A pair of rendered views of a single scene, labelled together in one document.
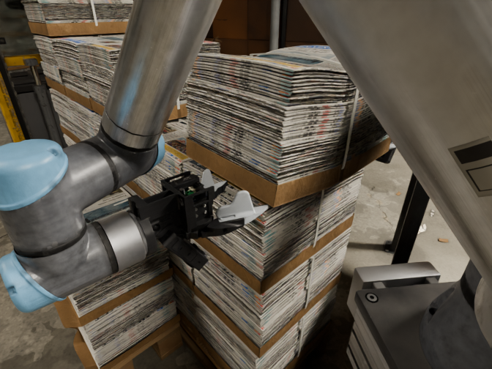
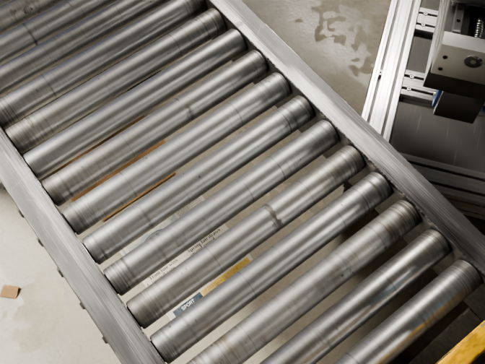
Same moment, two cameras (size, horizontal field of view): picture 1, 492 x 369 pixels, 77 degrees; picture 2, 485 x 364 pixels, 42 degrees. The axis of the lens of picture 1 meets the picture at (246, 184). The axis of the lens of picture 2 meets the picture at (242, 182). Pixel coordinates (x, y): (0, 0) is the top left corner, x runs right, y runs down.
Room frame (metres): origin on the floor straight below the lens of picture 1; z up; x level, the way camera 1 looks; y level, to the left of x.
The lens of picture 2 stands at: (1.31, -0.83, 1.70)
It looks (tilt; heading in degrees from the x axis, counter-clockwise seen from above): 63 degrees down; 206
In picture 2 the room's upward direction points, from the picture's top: 3 degrees counter-clockwise
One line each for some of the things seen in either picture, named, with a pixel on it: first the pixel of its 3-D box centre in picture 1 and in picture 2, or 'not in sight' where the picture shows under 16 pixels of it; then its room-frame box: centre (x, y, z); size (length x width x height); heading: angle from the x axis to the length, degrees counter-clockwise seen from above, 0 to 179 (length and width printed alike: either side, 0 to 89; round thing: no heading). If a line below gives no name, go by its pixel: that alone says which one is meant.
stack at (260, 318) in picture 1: (190, 219); not in sight; (1.02, 0.22, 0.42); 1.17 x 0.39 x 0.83; 43
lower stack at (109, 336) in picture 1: (93, 255); not in sight; (0.94, 0.61, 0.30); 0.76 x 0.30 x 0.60; 43
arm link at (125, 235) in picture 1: (122, 238); not in sight; (0.34, 0.17, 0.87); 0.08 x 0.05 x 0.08; 41
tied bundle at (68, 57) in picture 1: (119, 68); not in sight; (1.34, 0.52, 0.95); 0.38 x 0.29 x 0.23; 133
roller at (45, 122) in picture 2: not in sight; (120, 77); (0.76, -1.33, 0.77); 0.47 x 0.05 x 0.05; 151
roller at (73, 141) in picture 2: not in sight; (140, 100); (0.79, -1.27, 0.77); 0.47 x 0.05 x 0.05; 151
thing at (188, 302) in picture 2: not in sight; (180, 243); (0.77, -1.30, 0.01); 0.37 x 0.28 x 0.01; 61
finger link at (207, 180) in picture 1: (209, 184); not in sight; (0.49, 0.07, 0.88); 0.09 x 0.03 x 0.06; 157
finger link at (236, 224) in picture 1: (216, 222); not in sight; (0.40, 0.05, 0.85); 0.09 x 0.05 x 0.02; 104
